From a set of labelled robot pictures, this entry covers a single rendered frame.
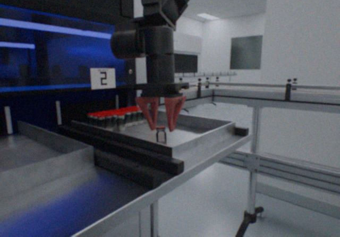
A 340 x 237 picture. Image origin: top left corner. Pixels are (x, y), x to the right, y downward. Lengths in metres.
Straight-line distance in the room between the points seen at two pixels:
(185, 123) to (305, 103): 0.79
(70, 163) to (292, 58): 1.77
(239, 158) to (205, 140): 1.06
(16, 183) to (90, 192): 0.10
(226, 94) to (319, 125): 0.79
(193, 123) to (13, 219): 0.49
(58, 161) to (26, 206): 0.08
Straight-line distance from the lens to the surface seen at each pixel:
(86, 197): 0.35
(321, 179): 1.46
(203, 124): 0.66
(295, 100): 1.35
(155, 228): 1.38
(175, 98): 0.43
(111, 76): 0.76
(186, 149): 0.44
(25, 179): 0.39
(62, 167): 0.41
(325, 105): 1.33
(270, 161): 1.48
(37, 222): 0.32
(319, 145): 2.01
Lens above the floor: 1.05
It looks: 11 degrees down
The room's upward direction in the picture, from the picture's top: straight up
